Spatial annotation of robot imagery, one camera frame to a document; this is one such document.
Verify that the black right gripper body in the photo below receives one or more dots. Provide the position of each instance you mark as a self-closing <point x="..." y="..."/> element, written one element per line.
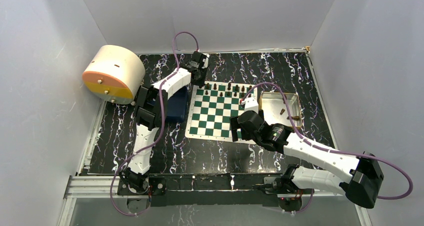
<point x="235" y="125"/>

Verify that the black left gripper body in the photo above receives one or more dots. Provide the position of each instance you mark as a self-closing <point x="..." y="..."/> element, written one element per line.
<point x="201" y="82"/>

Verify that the black base frame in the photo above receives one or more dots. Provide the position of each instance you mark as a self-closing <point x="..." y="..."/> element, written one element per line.
<point x="215" y="188"/>

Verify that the aluminium rail frame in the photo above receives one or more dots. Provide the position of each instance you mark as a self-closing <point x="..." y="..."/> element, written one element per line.
<point x="90" y="187"/>

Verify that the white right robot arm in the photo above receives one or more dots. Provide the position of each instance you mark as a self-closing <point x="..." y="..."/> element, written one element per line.
<point x="359" y="178"/>

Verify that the blue square tray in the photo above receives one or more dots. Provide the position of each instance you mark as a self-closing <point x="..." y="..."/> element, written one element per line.
<point x="175" y="108"/>

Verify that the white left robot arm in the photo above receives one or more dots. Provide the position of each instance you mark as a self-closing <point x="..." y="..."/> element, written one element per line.
<point x="135" y="175"/>

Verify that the cream orange cylindrical drum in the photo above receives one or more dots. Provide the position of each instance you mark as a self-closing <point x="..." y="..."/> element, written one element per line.
<point x="114" y="74"/>

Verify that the beige rectangular tin tray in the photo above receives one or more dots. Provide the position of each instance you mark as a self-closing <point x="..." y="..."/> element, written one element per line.
<point x="275" y="110"/>

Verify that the green white chess board mat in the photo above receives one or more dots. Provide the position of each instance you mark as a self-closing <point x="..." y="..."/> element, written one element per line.
<point x="209" y="115"/>

